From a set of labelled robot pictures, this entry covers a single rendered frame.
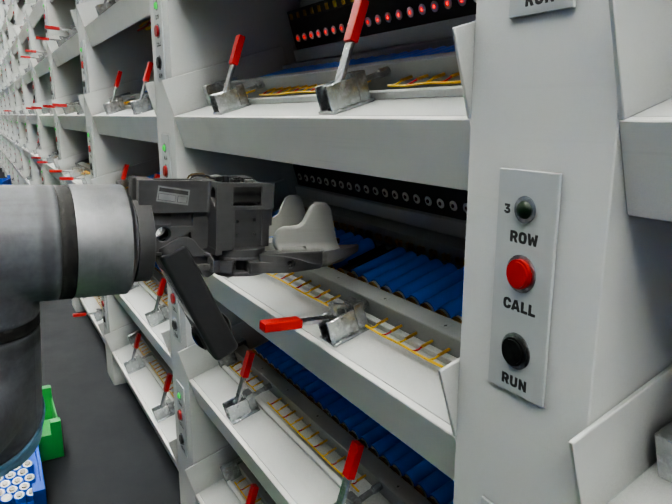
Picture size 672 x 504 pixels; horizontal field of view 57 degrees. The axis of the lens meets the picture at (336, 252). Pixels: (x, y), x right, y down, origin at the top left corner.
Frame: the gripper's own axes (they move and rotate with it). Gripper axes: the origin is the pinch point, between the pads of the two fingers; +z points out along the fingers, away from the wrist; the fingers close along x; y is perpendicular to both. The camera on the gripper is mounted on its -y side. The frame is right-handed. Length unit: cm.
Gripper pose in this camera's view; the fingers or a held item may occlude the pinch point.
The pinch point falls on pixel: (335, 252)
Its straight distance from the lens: 61.6
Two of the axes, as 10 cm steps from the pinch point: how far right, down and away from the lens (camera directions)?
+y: 0.5, -9.8, -1.9
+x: -5.1, -1.9, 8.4
